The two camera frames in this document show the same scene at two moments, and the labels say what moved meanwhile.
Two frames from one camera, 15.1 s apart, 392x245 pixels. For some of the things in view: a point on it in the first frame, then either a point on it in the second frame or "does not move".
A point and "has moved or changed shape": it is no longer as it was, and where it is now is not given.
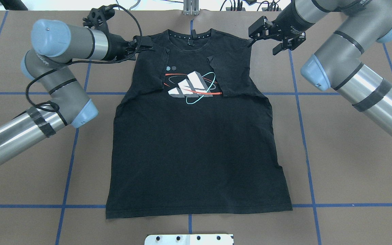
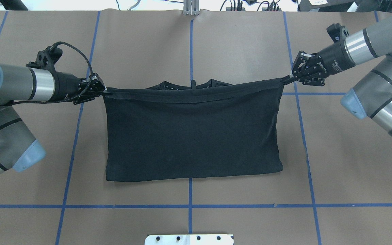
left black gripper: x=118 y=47 → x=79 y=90
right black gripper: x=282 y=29 → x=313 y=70
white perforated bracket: x=191 y=239 does not move
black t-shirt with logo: x=193 y=133 has moved or changed shape
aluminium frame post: x=191 y=7 does not move
